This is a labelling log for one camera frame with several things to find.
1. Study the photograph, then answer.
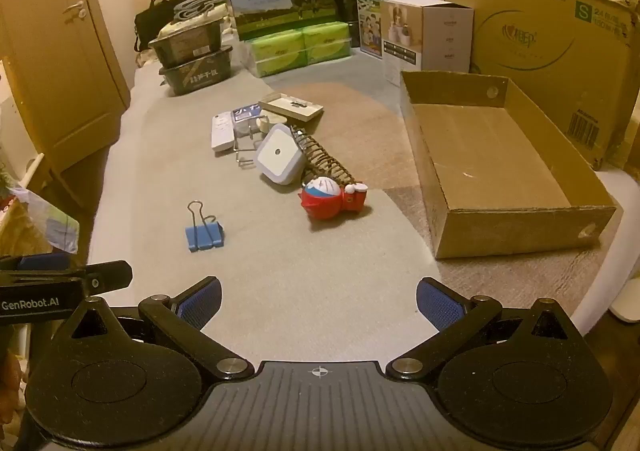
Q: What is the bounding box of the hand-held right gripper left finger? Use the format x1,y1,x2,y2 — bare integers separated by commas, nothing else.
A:
64,276,256,381

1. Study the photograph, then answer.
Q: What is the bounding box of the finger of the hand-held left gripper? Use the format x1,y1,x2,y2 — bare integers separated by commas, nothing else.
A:
0,259,134,293
0,253,74,273

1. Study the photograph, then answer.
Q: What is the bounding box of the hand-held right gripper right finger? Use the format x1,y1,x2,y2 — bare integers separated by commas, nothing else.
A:
385,276,588,381

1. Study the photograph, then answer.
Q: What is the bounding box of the blue binder clip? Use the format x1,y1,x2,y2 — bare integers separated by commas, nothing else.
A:
185,200,224,253

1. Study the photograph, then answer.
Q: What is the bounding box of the red cartoon toy figure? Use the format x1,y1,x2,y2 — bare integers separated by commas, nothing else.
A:
300,176,370,220

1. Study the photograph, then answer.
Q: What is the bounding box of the shallow cardboard box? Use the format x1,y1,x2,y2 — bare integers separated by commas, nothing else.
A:
399,70,617,259

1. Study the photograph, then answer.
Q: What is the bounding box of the white square night light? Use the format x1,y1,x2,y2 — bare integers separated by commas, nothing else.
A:
256,124,306,187

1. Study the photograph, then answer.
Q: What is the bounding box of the white remote control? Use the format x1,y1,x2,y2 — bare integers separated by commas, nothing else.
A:
211,112,236,153

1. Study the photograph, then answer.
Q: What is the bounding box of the cream oval plastic holder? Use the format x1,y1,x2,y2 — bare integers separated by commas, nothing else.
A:
248,115,288,139

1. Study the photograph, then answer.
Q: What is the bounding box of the clear toothpick box blue label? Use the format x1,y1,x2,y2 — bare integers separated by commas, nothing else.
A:
232,104,264,132

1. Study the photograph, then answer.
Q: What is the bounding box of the beige shallow tray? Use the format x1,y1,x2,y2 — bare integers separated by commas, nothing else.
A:
257,92,325,122

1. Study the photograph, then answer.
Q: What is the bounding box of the printed plastic bag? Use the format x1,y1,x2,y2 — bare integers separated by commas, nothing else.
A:
0,184,81,254

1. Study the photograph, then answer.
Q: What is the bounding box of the beige grey printed blanket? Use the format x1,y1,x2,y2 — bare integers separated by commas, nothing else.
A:
87,64,640,367

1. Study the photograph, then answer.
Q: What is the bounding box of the white round bin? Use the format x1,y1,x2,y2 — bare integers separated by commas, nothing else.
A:
611,273,640,326

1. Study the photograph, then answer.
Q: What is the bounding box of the wooden door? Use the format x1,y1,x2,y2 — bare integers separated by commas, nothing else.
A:
0,0,132,172

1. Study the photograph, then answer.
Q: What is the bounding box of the black meal box gold stripe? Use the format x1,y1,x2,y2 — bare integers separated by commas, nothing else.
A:
159,45,234,96

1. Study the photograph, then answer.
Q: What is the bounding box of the black meal box white label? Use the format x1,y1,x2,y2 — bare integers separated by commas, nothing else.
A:
148,14,224,67

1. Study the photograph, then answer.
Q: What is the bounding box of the black laptop bag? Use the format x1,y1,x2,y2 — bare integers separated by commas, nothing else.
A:
134,0,193,53

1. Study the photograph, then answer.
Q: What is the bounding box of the green tissue packs bundle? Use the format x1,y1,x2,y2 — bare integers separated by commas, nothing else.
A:
243,21,353,78

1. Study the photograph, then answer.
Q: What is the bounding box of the white product box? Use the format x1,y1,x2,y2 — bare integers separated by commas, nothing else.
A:
381,0,475,82

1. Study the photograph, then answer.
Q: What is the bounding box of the folded grey towel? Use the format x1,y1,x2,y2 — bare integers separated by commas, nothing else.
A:
172,0,228,22

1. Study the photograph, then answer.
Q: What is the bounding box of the large brown cardboard carton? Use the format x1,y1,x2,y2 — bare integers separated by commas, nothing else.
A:
442,0,640,171

